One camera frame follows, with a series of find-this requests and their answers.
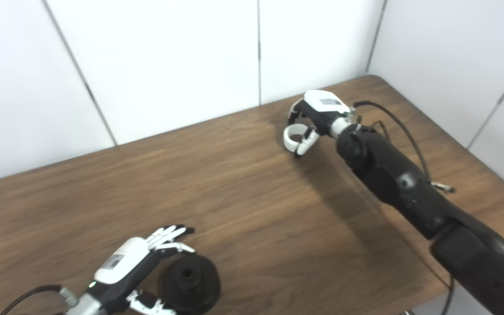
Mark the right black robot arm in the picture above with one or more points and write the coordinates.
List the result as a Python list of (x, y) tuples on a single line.
[(409, 188)]

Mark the round black part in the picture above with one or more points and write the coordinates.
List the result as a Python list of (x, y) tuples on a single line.
[(195, 288)]

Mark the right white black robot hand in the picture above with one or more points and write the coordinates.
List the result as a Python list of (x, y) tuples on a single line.
[(324, 107)]

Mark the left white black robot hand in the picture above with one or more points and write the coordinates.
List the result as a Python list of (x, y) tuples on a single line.
[(120, 262)]

